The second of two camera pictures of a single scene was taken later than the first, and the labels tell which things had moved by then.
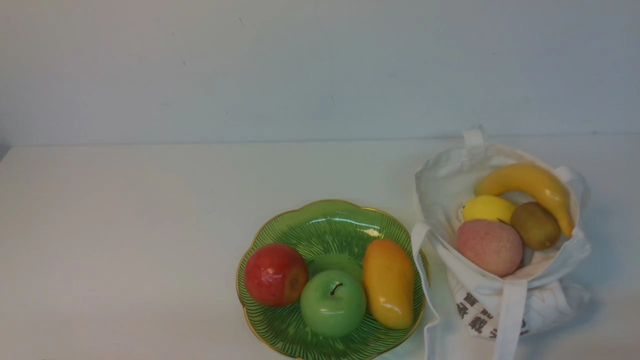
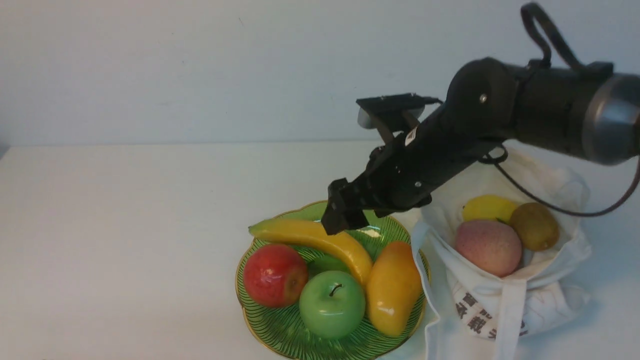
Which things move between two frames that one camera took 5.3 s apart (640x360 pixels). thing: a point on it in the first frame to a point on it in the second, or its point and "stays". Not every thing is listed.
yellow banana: x=528 y=176 to x=313 y=232
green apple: x=333 y=304 stays
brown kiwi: x=537 y=225 stays
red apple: x=274 y=274 stays
